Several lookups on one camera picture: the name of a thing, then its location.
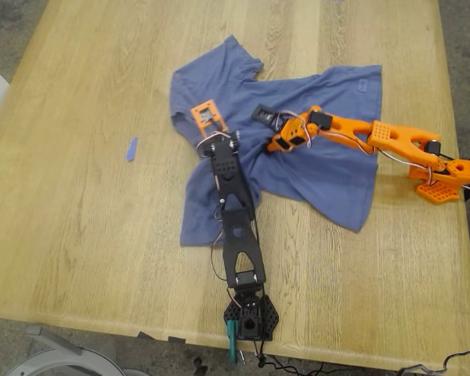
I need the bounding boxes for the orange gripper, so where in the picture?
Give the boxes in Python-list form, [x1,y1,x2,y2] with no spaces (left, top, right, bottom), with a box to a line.
[266,111,318,153]

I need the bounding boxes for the grey chair base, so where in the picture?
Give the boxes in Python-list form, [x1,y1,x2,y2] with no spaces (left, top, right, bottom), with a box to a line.
[5,324,150,376]

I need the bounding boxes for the black cables under table edge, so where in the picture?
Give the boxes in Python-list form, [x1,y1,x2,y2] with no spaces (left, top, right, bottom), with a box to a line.
[254,340,326,376]

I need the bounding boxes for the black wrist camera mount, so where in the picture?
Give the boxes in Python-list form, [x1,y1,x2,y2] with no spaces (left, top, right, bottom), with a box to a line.
[251,103,280,127]

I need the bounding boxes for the blue tape piece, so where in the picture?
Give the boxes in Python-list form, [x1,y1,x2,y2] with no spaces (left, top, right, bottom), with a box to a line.
[125,136,139,162]

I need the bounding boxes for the teal clamp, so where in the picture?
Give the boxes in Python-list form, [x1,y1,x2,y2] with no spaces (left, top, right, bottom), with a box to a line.
[226,319,240,363]

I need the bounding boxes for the blue T-shirt with print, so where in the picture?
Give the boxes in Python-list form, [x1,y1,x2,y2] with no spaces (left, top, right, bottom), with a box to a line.
[168,34,384,248]

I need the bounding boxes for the grey cable on floor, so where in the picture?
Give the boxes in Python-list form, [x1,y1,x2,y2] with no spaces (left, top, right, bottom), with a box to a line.
[397,349,470,376]

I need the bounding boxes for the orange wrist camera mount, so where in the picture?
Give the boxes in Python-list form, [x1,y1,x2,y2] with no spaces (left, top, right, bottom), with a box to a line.
[190,99,228,136]

